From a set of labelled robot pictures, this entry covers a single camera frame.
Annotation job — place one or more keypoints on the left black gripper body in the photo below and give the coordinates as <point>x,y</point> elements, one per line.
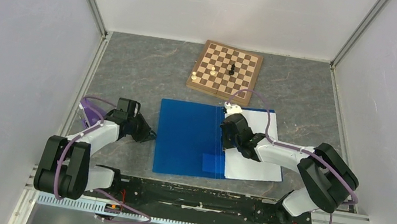
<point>133,121</point>

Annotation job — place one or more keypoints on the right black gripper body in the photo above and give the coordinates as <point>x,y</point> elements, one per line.
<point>228,142</point>

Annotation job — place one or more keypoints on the white paper stack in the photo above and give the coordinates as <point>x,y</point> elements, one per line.
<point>240,168</point>

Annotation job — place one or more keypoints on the blue folder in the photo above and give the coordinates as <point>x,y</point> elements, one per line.
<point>189,140</point>

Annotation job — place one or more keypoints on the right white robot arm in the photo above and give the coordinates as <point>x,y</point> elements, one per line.
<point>328,180</point>

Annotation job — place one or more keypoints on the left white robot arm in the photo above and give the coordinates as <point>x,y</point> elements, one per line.
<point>64,169</point>

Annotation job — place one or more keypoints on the purple stapler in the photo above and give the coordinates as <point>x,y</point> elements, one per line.
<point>90,113</point>

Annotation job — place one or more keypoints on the black chess piece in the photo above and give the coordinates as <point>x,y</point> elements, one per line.
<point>232,70</point>

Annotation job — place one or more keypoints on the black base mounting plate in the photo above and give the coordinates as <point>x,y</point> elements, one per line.
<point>199,205</point>

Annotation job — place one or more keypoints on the wooden chessboard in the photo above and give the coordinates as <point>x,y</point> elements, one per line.
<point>222,85</point>

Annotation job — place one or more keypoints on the white chess pawn left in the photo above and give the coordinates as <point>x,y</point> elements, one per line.
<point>193,76</point>

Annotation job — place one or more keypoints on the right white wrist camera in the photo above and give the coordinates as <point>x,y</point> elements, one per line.
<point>231,108</point>

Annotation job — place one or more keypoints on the grey slotted cable duct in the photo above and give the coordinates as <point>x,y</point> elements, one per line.
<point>99,207</point>

